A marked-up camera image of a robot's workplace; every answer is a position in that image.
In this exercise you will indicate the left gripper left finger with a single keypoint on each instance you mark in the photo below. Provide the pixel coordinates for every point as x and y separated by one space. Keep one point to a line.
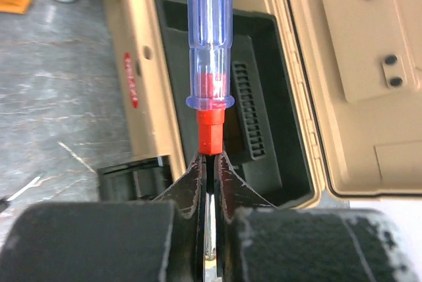
157 240

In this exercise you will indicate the tan plastic tool box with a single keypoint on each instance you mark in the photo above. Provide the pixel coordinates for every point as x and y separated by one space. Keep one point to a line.
327 98

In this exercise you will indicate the yellow handle screwdriver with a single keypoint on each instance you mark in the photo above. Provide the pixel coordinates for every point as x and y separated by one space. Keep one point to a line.
7 200

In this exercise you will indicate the black tool tray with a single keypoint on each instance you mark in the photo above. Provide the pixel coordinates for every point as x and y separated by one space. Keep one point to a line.
261 136

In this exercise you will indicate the blue handle screwdriver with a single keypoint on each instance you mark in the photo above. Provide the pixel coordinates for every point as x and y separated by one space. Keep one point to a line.
210 28

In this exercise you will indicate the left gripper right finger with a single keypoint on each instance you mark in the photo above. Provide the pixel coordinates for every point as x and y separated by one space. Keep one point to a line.
257 241

